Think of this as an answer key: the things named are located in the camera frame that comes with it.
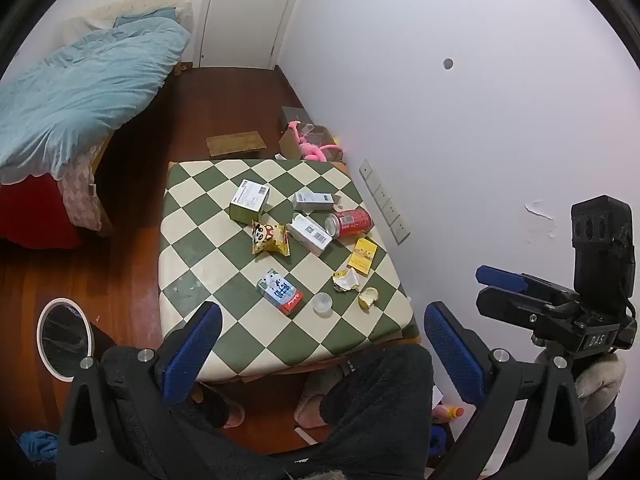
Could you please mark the crumpled yellow pastry wrapper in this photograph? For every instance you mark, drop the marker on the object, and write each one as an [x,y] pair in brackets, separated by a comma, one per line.
[368,298]

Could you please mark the yellow flat box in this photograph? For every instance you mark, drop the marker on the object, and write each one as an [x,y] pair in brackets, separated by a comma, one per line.
[362,255]

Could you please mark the open cardboard box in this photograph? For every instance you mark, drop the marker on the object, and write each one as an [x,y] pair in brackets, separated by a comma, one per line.
[290,145]

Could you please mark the pink white patterned cloth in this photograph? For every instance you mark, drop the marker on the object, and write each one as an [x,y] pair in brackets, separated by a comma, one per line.
[80,195]

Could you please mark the light blue pillow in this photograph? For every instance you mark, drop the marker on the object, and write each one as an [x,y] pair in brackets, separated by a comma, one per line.
[142,17]

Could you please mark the flat brown cardboard piece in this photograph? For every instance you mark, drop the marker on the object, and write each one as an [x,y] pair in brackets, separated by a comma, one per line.
[236,144]

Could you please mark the red soda can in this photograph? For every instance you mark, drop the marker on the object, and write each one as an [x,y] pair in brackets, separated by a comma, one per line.
[351,221]

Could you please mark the small grey white box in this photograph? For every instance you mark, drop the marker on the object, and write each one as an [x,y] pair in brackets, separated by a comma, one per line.
[312,201]

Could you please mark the white stick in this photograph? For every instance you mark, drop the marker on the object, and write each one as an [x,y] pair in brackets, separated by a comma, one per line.
[305,436]

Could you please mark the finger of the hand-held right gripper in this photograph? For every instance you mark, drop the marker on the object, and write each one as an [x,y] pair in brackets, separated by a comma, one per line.
[500,276]
[505,305]

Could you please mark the blue white milk carton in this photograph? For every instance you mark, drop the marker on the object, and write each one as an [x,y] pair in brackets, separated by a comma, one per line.
[279,292]

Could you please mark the white box with black code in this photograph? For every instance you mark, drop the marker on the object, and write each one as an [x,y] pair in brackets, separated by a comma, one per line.
[307,232]

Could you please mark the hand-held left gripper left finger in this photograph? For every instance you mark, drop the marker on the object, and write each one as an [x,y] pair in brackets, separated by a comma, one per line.
[196,347]

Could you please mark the panda print snack packet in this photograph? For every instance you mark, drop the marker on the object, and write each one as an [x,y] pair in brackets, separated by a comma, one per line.
[270,240]

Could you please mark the green white checkered table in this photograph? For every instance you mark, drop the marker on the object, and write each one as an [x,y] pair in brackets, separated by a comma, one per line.
[225,280]

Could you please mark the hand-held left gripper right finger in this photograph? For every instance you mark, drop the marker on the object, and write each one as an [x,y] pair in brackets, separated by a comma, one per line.
[452,352]

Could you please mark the light blue blanket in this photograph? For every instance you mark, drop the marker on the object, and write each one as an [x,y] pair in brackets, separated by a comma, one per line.
[85,90]

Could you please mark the person's left leg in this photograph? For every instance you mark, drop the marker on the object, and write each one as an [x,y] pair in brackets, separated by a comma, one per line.
[210,405]

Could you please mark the blue cloth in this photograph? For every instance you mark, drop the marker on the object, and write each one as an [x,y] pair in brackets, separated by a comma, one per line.
[40,447]

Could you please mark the white green medicine box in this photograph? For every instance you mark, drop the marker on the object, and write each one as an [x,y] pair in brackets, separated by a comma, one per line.
[251,195]

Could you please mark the white door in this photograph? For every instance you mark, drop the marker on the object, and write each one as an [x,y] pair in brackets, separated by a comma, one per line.
[250,15]

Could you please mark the crumpled white yellow wrapper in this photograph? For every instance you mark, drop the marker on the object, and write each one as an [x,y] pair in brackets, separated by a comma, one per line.
[346,280]

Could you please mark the cream headboard cushion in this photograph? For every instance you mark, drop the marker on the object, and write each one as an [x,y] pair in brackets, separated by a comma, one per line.
[125,7]

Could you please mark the orange yellow bottle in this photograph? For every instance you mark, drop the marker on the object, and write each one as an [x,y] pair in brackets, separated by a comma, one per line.
[447,412]

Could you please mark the white round trash bin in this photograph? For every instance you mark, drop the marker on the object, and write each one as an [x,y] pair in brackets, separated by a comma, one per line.
[42,340]

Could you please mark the pink plush toy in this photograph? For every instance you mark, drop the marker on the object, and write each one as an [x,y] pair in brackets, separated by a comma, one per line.
[312,152]

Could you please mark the person's right forearm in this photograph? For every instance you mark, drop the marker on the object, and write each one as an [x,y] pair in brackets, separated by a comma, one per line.
[597,385]

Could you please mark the pink slipper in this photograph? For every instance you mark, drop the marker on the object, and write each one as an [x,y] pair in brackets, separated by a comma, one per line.
[310,402]
[235,415]

